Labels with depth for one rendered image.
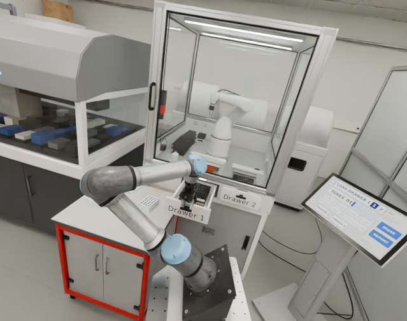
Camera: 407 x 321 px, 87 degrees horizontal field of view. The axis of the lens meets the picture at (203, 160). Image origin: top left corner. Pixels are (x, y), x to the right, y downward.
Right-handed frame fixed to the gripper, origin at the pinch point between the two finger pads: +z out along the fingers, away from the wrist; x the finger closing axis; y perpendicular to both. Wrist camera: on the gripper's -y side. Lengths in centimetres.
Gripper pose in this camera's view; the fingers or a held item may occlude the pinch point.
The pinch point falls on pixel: (186, 207)
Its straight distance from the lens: 135.6
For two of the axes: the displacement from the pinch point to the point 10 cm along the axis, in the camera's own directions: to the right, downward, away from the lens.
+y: -2.3, 3.6, -9.0
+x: 9.6, 2.5, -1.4
